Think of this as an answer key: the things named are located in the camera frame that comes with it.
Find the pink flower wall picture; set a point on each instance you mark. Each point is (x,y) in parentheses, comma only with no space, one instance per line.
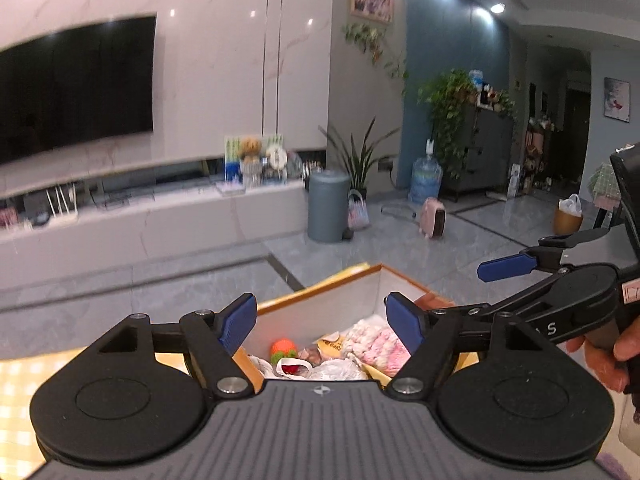
(616,100)

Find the small toys on cabinet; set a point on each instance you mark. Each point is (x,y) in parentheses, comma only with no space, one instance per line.
(492,95)

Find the yellow snack packet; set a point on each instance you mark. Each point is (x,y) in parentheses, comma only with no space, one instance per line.
(332,346)

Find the green white gift box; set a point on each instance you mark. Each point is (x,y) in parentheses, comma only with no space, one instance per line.
(231,160)

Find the leafy plant on cabinet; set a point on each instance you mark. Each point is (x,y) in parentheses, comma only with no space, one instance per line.
(445,100)

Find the blue water jug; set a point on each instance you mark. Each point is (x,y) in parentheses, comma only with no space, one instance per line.
(425,180)

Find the black wall television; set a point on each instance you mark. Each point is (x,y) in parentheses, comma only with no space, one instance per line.
(75,90)

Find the framed wall picture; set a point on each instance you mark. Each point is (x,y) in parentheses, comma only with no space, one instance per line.
(371,1)

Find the white round plush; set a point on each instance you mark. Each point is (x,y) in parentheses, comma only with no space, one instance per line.
(275,156)

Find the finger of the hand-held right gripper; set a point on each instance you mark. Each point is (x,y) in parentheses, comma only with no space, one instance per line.
(505,267)
(540,317)

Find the white carton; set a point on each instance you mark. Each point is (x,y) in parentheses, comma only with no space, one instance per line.
(514,180)

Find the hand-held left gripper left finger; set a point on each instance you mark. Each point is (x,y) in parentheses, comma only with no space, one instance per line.
(237,322)

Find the white router with antennas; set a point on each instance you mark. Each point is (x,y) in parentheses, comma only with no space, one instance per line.
(62,219)

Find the orange knitted toy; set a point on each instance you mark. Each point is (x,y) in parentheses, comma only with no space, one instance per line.
(281,350)

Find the potted long-leaf plant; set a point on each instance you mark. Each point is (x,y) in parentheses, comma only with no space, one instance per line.
(360,160)

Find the white plastic bag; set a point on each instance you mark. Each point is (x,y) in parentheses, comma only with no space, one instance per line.
(335,371)

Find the person's right hand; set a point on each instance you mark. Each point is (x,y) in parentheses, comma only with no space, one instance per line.
(602,366)

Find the grey trash bin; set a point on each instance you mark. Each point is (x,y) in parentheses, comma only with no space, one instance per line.
(327,205)

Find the orange cardboard box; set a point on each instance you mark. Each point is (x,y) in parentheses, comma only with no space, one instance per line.
(320,300)

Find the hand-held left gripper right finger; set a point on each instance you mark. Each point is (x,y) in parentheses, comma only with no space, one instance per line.
(406,322)

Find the pink checked bag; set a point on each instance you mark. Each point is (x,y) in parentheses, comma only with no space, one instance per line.
(357,212)

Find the white marble television bench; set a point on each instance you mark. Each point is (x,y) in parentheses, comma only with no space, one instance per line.
(150,230)

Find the brown teddy bear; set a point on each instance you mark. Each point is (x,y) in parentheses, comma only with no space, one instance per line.
(251,147)

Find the small pink heater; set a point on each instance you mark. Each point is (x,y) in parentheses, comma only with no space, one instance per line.
(432,217)

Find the pink white knitted sock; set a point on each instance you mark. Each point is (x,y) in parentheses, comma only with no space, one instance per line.
(370,342)

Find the brown basket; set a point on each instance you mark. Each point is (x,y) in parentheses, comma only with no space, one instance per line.
(565,224)

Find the white bag in basket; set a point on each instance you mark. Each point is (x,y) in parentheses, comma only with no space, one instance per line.
(570,205)

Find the green checked tablecloth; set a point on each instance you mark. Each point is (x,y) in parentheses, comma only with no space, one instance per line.
(605,185)

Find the dark grey cabinet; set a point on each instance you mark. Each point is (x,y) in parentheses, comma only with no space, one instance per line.
(490,155)

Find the hanging vine plant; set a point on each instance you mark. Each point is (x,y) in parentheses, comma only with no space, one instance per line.
(372,40)

